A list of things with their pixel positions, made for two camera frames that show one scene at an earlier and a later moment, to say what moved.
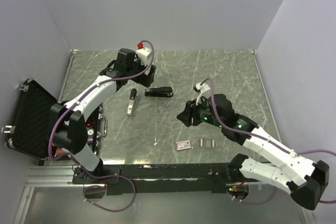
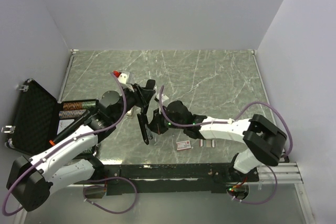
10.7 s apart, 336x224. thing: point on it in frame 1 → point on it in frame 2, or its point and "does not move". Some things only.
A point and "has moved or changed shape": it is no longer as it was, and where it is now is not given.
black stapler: (161, 92) has moved or changed shape
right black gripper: (191, 109) → (156, 125)
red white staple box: (183, 145) does not move
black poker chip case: (28, 131) does not move
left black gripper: (145, 80) → (142, 95)
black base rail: (161, 179) does not move
